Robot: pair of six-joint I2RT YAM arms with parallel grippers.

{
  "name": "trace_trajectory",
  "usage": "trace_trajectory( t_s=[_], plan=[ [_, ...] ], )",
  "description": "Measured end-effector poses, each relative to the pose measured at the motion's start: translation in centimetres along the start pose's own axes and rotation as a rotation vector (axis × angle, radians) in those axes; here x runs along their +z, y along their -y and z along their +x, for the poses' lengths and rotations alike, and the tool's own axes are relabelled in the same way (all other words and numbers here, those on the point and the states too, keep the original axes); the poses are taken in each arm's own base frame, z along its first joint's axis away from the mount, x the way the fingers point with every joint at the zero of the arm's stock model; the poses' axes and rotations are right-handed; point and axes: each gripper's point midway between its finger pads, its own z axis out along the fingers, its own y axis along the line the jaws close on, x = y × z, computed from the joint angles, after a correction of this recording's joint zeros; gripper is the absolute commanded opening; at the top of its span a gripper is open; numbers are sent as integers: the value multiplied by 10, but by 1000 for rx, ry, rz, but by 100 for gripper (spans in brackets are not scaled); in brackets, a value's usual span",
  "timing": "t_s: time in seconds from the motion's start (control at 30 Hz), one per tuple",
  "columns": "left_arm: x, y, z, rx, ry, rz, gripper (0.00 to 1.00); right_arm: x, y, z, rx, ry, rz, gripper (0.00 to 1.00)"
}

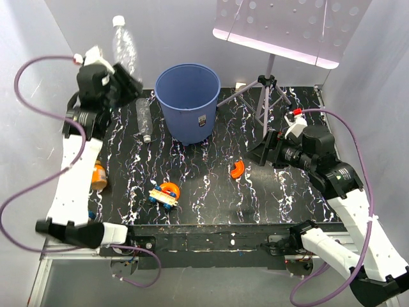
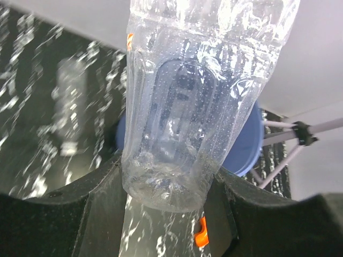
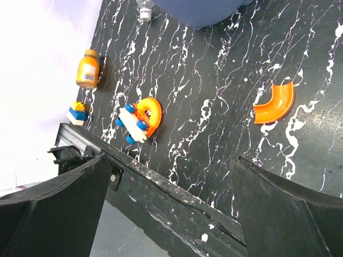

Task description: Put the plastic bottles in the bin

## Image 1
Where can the toy cart blue wheels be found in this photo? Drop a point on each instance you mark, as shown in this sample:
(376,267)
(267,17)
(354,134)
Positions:
(168,199)

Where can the blue yellow toy block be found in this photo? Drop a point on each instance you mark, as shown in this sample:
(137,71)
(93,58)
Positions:
(91,215)

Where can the clear bottle white cap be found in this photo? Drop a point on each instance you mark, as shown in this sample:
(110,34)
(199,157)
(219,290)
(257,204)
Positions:
(144,120)

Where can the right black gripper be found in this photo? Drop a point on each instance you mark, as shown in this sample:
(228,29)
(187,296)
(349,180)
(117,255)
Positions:
(259,153)

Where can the clear plastic bottle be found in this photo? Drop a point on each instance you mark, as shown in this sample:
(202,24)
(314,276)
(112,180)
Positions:
(123,46)

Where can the lilac music stand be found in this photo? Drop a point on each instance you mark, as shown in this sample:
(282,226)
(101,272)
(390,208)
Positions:
(312,32)

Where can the blue plastic bin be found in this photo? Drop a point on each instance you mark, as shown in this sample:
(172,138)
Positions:
(188,95)

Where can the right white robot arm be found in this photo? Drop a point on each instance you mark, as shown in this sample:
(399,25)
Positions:
(383,273)

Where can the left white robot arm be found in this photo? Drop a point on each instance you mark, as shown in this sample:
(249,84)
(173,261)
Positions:
(67,220)

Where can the orange curved track piece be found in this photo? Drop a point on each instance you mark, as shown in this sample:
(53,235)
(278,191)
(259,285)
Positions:
(238,169)

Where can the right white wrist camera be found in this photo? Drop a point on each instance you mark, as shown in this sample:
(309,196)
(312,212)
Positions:
(296,123)

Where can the orange ring toy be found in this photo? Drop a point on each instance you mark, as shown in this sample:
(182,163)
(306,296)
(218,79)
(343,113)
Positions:
(169,187)

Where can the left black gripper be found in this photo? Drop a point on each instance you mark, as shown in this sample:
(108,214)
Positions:
(131,87)

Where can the black base frame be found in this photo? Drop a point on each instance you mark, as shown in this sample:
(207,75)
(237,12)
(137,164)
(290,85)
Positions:
(218,245)

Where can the orange juice bottle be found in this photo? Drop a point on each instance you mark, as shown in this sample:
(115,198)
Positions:
(99,179)

